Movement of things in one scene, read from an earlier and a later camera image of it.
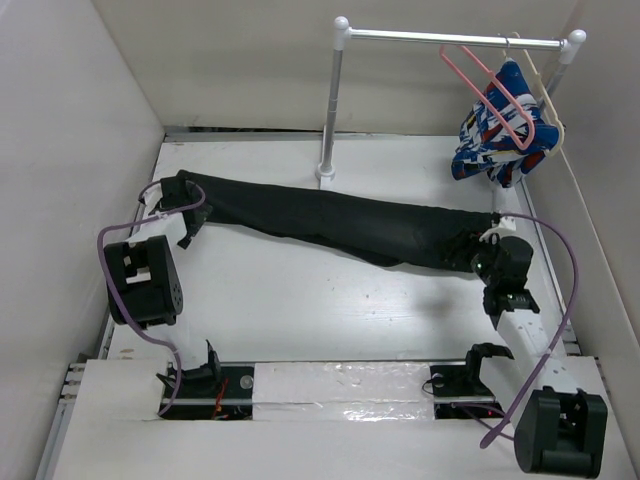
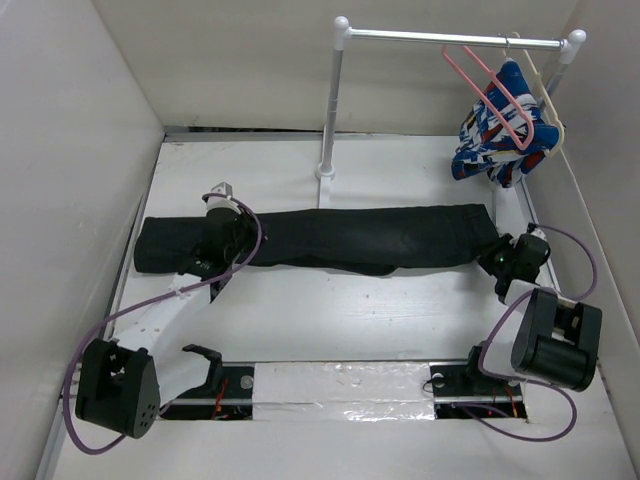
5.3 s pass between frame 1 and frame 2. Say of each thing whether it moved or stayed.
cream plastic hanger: stayed
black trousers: moved
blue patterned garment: stayed
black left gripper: moved
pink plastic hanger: stayed
